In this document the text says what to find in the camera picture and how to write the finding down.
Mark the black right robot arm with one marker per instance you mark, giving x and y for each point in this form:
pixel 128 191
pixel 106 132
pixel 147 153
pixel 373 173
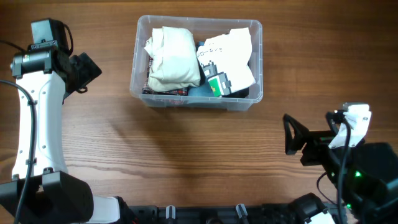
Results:
pixel 364 174

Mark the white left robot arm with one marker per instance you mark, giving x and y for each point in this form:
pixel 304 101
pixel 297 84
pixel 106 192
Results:
pixel 41 189

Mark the white printed t-shirt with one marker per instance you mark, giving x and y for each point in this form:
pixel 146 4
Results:
pixel 224 60

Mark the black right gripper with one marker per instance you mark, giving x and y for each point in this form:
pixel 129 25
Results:
pixel 314 139

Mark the black cloth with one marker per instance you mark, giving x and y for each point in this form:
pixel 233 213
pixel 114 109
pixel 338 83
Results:
pixel 238 94

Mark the blue denim jeans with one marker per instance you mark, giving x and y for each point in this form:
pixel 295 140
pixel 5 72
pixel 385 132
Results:
pixel 204 88

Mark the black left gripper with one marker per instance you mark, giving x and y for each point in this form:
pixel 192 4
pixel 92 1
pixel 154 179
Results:
pixel 90 70

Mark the clear plastic storage container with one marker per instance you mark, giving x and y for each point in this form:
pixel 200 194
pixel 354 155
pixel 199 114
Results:
pixel 202 29

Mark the red navy plaid shirt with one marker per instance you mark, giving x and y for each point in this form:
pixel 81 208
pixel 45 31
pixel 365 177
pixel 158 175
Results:
pixel 147 90

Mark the cream cloth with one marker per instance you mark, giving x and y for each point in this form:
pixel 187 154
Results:
pixel 174 60

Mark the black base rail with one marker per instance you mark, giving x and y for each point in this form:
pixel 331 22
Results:
pixel 261 214

